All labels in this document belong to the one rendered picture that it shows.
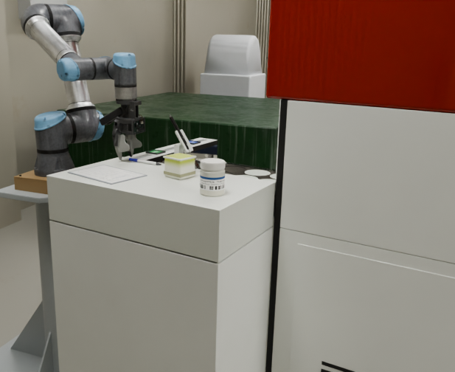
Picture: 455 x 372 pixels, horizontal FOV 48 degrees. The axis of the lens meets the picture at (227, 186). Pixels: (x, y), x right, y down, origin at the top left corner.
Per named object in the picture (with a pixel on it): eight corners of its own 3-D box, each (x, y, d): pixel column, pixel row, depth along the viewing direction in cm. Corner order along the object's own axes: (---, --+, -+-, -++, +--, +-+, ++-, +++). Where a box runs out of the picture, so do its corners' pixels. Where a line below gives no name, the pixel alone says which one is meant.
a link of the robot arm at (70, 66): (9, -4, 189) (68, 59, 163) (38, -2, 196) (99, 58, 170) (7, 26, 195) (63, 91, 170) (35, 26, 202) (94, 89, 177)
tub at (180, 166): (196, 176, 164) (196, 155, 162) (180, 181, 158) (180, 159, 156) (178, 172, 168) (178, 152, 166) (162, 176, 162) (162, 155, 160)
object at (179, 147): (193, 169, 172) (194, 130, 169) (187, 171, 169) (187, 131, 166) (178, 167, 175) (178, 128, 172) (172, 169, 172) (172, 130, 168)
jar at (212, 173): (228, 192, 147) (229, 160, 144) (216, 198, 141) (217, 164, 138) (207, 188, 150) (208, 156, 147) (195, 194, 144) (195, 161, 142)
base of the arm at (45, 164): (26, 176, 194) (23, 150, 191) (46, 167, 208) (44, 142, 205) (64, 178, 191) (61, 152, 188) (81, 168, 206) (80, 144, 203)
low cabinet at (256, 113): (167, 159, 630) (167, 91, 608) (321, 176, 568) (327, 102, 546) (59, 205, 442) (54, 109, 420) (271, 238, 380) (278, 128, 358)
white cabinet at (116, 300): (318, 355, 237) (332, 185, 216) (212, 512, 156) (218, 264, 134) (200, 317, 267) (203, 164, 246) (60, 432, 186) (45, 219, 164)
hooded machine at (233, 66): (246, 163, 624) (251, 34, 584) (198, 158, 644) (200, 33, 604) (262, 152, 692) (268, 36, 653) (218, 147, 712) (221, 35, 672)
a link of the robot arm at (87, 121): (63, 146, 204) (34, 9, 200) (96, 142, 214) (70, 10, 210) (75, 142, 195) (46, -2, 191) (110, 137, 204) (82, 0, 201)
